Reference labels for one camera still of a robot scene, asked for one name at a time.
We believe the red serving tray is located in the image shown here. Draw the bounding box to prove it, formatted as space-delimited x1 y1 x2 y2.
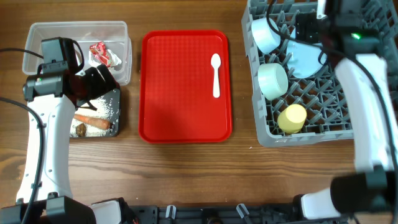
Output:
138 30 233 144

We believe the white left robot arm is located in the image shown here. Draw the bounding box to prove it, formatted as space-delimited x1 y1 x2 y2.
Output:
1 65 129 223

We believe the light blue rice bowl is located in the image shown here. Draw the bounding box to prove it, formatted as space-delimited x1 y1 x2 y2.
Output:
252 18 280 54

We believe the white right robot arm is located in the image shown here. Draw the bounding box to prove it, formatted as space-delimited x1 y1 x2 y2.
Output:
296 1 397 220

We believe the cooked white rice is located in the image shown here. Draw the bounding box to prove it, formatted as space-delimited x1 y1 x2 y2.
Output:
69 95 121 137

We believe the light blue plate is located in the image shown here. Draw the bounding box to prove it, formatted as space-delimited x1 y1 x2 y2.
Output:
286 40 327 78

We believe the yellow plastic cup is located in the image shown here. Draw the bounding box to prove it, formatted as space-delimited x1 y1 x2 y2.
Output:
277 104 307 134

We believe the white tissue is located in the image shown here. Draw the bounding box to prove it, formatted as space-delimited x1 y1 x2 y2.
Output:
88 49 122 73

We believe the clear plastic bin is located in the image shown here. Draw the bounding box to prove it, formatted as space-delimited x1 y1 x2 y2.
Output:
25 21 132 85

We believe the mint green bowl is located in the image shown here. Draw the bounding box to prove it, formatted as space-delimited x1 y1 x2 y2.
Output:
258 63 289 101

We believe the white plastic spoon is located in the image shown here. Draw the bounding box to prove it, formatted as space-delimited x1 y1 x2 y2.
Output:
211 54 221 98

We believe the grey dishwasher rack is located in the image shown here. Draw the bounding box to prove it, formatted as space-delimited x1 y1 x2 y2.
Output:
241 0 397 147

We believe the carrot piece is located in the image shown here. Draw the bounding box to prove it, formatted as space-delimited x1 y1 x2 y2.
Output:
74 114 111 130

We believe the brown food scrap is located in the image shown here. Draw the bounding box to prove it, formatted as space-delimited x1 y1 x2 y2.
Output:
75 123 86 137

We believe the red snack wrapper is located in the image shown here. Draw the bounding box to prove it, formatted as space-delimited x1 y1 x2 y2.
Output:
88 41 113 67

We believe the black plastic tray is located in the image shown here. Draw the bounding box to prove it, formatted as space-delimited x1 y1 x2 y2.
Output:
68 88 122 138

